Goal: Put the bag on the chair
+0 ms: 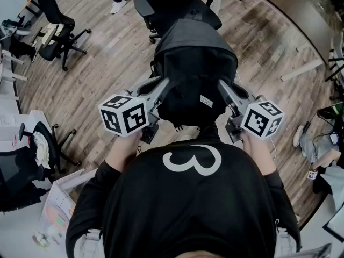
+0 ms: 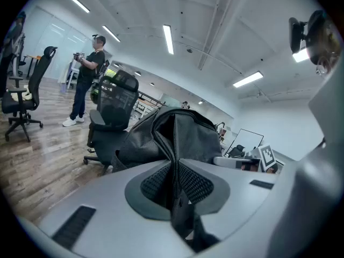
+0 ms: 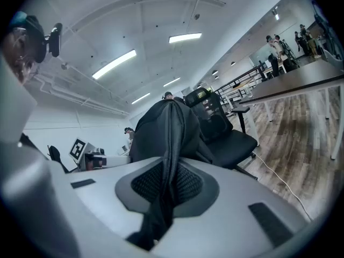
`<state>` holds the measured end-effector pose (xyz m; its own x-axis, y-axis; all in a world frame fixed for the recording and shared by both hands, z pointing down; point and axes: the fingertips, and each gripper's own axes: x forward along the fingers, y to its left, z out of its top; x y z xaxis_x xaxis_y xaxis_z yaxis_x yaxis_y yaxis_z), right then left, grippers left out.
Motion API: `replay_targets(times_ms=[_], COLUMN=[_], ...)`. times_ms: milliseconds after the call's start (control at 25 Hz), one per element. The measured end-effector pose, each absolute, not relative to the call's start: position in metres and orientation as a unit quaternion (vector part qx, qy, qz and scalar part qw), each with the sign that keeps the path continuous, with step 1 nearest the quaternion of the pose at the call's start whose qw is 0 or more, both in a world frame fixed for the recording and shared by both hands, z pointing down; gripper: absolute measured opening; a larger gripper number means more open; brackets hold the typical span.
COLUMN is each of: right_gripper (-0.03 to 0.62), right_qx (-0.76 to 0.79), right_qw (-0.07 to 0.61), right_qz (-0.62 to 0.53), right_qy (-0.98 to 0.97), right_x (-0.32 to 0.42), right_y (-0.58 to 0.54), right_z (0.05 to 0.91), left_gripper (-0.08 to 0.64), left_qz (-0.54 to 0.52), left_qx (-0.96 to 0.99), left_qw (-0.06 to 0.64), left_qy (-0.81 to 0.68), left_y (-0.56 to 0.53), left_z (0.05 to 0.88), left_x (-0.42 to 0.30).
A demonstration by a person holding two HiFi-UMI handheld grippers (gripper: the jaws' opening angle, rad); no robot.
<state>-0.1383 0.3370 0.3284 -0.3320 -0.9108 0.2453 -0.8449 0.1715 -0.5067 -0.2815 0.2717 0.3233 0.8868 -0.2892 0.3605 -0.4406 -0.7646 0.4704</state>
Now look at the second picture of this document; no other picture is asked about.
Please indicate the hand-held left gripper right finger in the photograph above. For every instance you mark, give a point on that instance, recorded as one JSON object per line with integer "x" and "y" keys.
{"x": 242, "y": 211}

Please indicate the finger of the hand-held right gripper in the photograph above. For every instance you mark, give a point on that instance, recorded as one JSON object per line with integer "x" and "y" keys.
{"x": 228, "y": 161}

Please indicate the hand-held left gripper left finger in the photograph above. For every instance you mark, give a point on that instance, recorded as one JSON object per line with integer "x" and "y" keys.
{"x": 107, "y": 211}

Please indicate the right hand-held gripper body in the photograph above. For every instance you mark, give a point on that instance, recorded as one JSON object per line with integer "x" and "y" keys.
{"x": 267, "y": 157}

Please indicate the black backpack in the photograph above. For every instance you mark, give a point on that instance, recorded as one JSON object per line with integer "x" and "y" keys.
{"x": 139, "y": 144}

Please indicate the black chair with padded armrests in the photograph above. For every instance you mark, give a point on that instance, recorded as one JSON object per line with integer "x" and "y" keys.
{"x": 126, "y": 81}

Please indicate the black office chair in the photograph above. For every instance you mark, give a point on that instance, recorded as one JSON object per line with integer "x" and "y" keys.
{"x": 236, "y": 150}
{"x": 40, "y": 71}

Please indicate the grey mesh office chair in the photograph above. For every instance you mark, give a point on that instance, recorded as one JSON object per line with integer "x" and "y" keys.
{"x": 17, "y": 47}

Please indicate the long ceiling light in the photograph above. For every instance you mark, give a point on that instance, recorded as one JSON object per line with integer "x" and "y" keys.
{"x": 301, "y": 56}
{"x": 247, "y": 79}
{"x": 111, "y": 33}
{"x": 78, "y": 2}
{"x": 168, "y": 39}

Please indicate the white desk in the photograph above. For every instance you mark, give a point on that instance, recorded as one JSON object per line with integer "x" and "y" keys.
{"x": 146, "y": 105}

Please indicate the pale yellow cloth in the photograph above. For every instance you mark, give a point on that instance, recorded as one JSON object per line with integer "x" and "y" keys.
{"x": 25, "y": 95}

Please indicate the wooden desk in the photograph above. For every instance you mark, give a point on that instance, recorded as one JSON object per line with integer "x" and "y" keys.
{"x": 33, "y": 56}

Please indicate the white board black frame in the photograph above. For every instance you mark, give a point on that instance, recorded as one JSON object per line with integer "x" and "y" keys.
{"x": 247, "y": 141}

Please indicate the black head-worn camera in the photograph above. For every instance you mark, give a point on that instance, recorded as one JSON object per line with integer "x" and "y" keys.
{"x": 295, "y": 34}

